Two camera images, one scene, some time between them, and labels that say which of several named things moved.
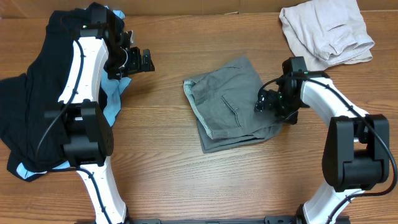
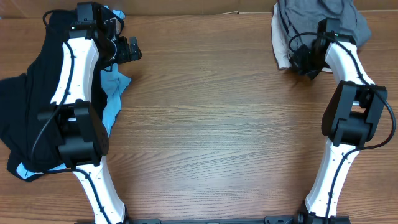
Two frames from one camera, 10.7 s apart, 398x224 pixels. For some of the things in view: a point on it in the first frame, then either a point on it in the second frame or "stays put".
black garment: x=32 y=140 stays put
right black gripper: x=265 y=102 → x=297 y=65
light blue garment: x=112 y=88 stays put
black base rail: x=268 y=220 stays put
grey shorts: x=224 y=99 → x=303 y=16
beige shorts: x=327 y=33 → x=283 y=58
